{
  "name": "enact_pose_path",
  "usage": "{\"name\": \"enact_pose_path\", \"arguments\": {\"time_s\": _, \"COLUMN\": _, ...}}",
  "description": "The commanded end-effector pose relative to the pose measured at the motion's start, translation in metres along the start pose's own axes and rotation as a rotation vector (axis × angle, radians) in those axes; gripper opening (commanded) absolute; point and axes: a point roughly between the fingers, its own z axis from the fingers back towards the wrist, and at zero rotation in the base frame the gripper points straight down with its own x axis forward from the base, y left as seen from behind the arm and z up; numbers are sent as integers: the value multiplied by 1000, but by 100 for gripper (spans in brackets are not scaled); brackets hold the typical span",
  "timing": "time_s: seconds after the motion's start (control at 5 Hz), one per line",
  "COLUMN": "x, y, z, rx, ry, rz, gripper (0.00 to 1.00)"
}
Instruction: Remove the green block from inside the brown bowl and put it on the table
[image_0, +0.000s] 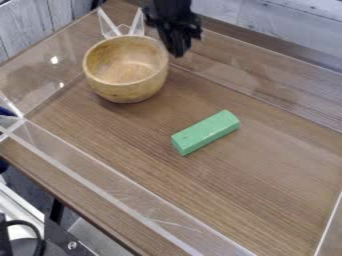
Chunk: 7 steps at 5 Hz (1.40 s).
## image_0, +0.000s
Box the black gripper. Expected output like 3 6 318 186
143 5 204 57

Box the green rectangular block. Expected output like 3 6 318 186
171 110 241 156

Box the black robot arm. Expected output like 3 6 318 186
142 0 204 58

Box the light wooden bowl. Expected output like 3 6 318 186
83 35 170 103

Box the blue object at left edge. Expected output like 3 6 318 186
0 106 19 175

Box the black table leg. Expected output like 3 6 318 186
50 199 65 224

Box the clear acrylic tray wall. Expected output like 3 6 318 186
0 15 342 256

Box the black metal bracket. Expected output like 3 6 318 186
43 218 99 256

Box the black cable loop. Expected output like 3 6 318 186
0 219 47 256

